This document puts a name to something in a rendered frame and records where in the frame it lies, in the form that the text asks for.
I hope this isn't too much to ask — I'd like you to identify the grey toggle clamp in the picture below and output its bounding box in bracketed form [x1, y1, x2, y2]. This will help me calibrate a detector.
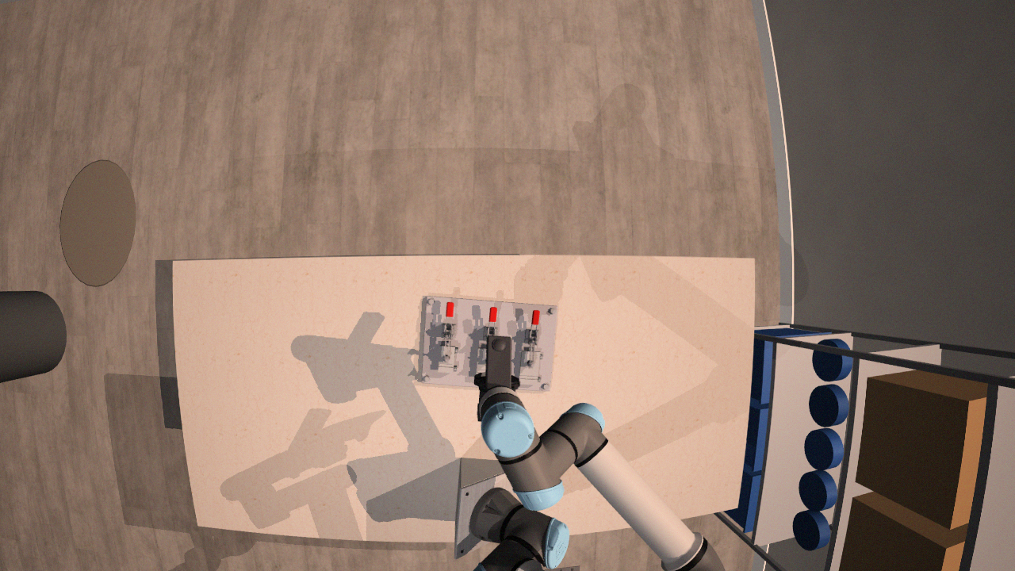
[524, 310, 540, 369]

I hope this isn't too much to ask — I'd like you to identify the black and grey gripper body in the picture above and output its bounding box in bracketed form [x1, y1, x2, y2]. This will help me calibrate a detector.
[477, 376, 519, 422]

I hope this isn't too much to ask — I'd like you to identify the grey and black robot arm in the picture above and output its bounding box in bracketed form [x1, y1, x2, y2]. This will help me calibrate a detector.
[470, 335, 725, 571]

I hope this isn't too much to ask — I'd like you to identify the toggle clamp with red handle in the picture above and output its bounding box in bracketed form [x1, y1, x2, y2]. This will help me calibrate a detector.
[483, 307, 498, 342]
[441, 302, 456, 364]

